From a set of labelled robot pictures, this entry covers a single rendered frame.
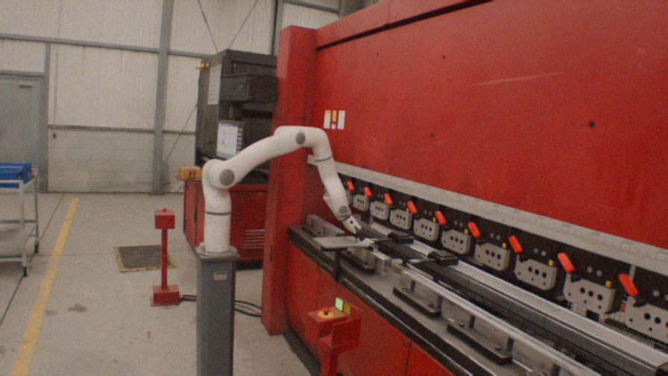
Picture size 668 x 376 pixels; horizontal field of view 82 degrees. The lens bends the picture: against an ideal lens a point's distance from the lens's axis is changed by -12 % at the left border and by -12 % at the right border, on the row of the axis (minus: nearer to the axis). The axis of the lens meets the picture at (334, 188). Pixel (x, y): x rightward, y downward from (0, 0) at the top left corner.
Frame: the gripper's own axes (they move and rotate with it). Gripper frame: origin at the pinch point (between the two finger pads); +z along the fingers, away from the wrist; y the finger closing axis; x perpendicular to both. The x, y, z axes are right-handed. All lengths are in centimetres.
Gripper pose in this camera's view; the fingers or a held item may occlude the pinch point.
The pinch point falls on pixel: (358, 236)
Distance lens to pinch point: 241.3
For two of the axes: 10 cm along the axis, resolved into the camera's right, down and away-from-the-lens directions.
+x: -7.5, 6.2, -2.4
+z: 5.2, 7.7, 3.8
